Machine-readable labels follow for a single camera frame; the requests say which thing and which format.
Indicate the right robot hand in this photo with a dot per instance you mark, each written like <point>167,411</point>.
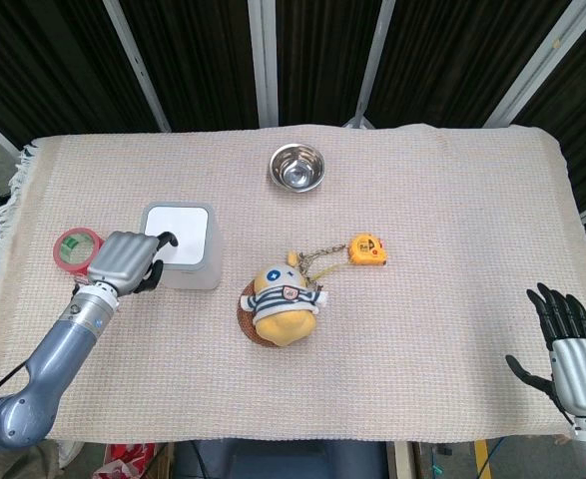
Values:
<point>574,379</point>

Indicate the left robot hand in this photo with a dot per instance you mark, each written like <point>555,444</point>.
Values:
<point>123,264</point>

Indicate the white lidded bin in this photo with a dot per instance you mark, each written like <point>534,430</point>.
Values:
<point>185,249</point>

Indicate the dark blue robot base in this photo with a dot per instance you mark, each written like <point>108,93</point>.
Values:
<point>282,459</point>

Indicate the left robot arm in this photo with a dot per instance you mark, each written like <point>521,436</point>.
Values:
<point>48,364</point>

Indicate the red tape roll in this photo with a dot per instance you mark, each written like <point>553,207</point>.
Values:
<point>73,249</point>

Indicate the brown woven coaster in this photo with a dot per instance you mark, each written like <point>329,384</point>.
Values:
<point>246,319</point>

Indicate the yellow plush toy striped shirt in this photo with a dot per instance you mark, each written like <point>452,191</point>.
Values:
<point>282,304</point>

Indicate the beige woven tablecloth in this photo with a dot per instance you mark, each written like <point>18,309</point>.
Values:
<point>397,349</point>

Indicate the red white plastic bag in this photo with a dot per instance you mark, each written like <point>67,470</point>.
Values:
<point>123,459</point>

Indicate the stainless steel bowl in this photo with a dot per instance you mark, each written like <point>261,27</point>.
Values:
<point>297,167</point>

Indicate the yellow tape measure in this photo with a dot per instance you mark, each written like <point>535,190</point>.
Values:
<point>367,249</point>

